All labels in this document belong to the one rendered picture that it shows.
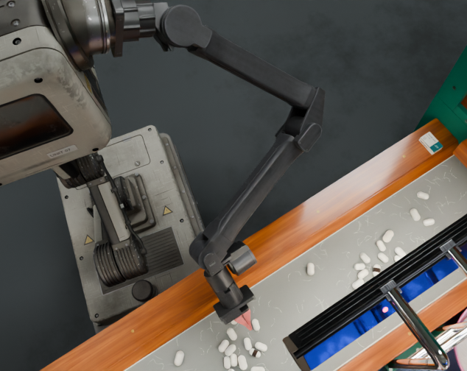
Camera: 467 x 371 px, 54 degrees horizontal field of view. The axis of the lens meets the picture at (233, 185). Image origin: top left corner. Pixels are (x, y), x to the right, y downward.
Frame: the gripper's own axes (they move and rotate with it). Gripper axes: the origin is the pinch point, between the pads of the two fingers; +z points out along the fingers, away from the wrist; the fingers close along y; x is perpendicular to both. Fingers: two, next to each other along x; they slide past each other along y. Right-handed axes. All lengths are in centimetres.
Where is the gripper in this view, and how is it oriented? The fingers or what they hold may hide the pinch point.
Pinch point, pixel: (249, 326)
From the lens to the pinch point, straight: 123.5
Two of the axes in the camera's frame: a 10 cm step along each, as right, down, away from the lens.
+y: 8.4, -5.2, 1.4
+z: 4.5, 8.2, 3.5
